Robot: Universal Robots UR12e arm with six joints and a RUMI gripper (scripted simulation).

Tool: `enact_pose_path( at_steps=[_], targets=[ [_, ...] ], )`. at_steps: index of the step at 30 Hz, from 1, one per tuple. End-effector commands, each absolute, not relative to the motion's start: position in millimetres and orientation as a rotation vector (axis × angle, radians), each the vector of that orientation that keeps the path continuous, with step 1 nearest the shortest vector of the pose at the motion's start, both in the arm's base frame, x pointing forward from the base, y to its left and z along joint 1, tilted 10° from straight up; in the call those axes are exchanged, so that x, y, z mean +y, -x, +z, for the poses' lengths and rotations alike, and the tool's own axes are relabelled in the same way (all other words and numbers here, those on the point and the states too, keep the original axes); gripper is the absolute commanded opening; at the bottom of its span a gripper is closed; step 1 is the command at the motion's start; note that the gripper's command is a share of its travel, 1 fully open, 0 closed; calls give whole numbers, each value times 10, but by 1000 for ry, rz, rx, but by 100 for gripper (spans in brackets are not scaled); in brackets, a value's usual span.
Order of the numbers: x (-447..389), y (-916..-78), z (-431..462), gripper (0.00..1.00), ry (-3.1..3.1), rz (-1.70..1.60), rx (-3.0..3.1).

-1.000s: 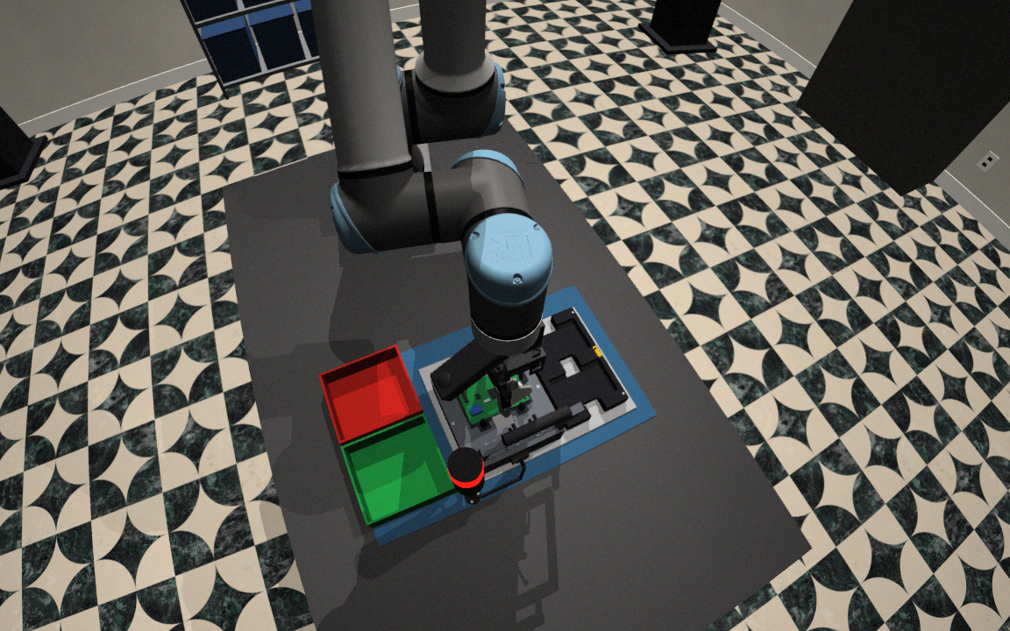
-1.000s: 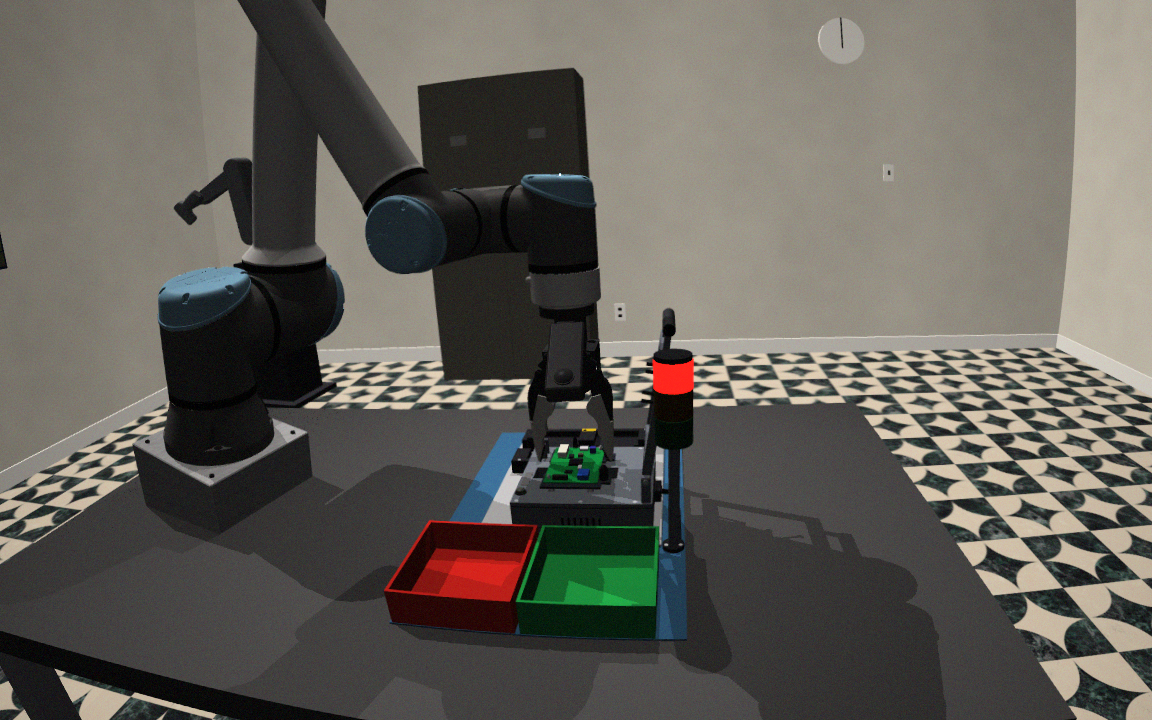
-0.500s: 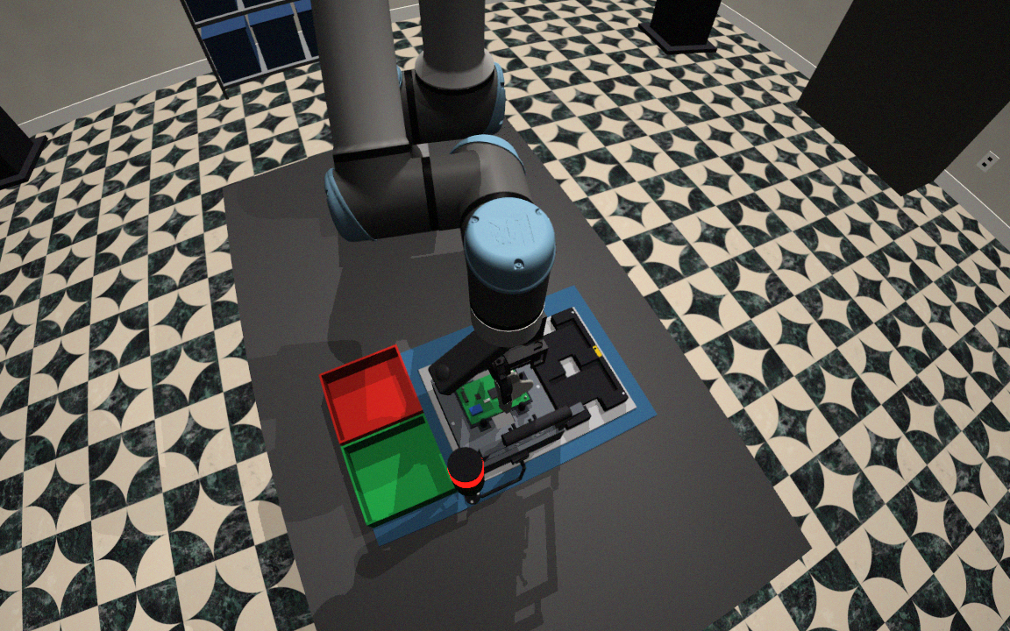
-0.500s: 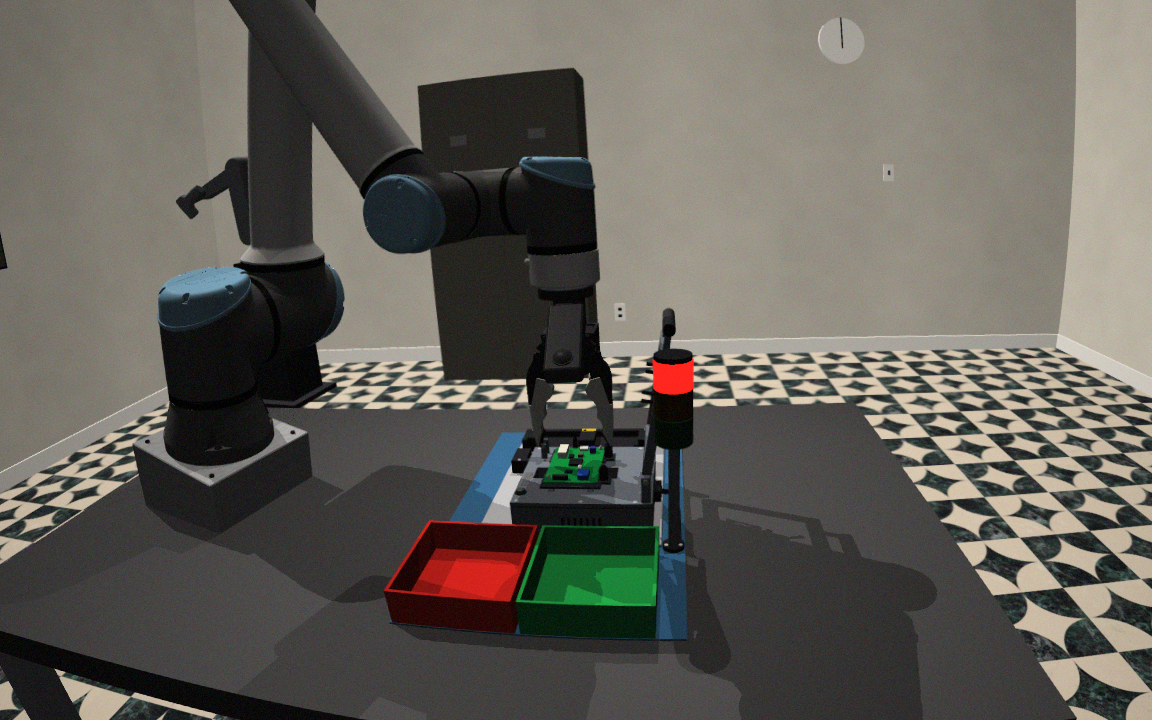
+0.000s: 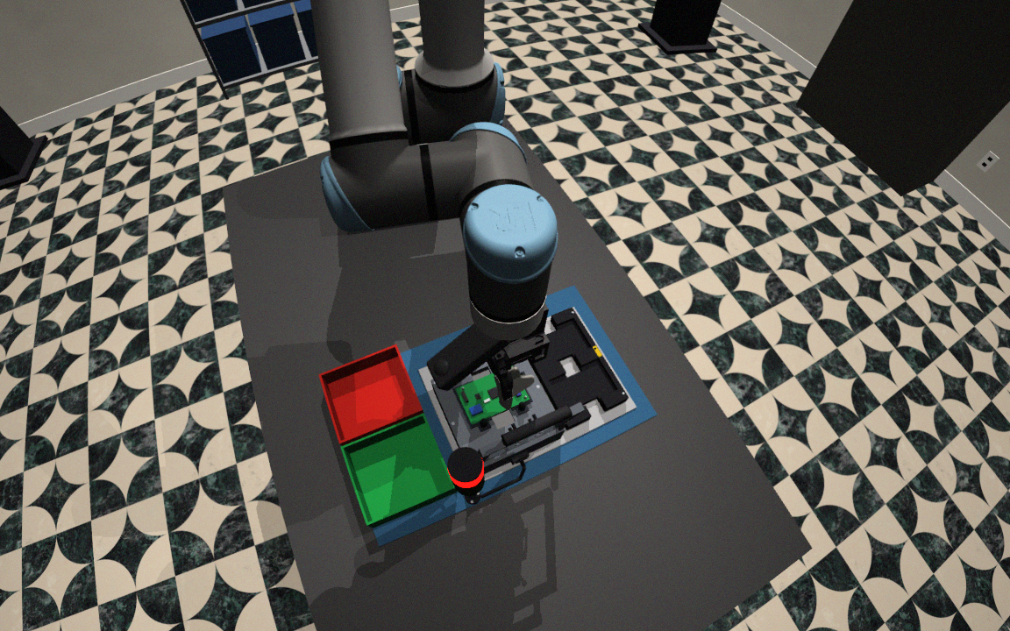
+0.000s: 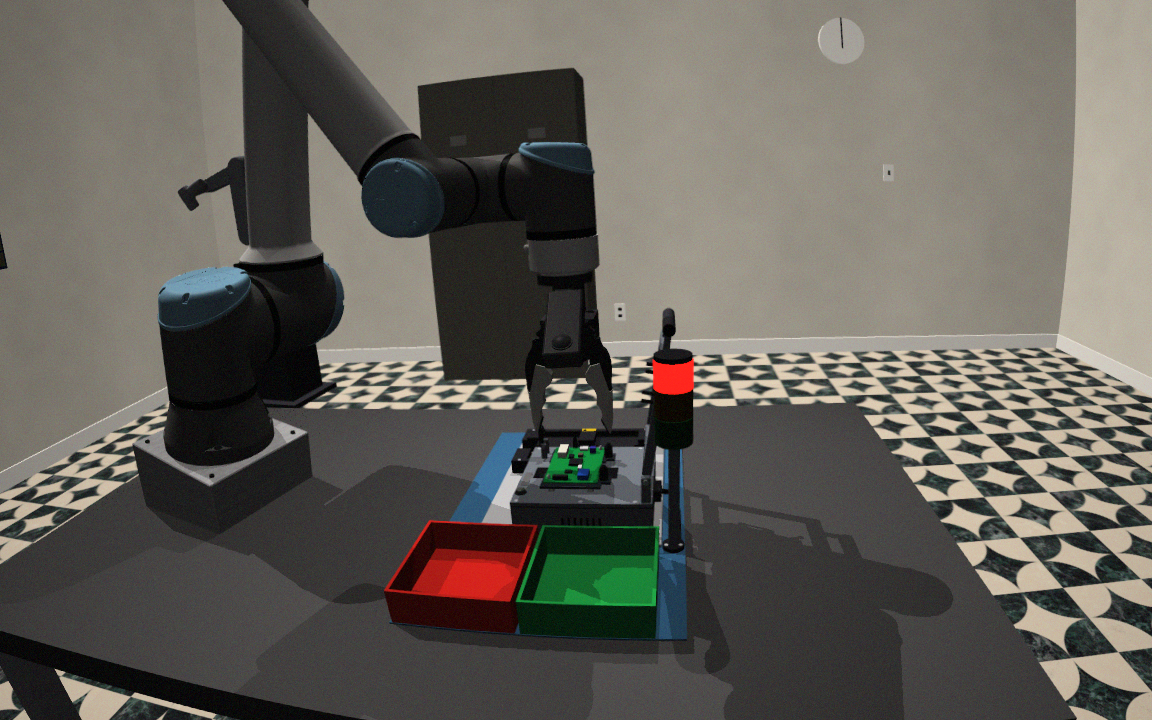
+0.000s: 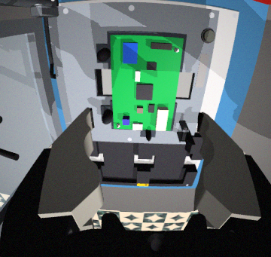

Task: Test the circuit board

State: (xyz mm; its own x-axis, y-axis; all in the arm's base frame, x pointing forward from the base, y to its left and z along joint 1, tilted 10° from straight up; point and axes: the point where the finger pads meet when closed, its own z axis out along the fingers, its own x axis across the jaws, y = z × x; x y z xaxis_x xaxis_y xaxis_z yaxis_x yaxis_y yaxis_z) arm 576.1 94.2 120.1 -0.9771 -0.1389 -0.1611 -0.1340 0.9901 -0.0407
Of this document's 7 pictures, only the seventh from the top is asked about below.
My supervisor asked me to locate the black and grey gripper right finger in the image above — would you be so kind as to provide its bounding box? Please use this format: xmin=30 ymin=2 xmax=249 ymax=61
xmin=193 ymin=112 xmax=271 ymax=257

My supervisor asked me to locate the green circuit board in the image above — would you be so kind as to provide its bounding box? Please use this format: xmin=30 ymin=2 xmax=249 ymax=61
xmin=111 ymin=35 xmax=184 ymax=131

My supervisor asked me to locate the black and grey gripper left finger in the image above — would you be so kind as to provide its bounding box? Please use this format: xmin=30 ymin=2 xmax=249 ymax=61
xmin=0 ymin=107 xmax=104 ymax=257

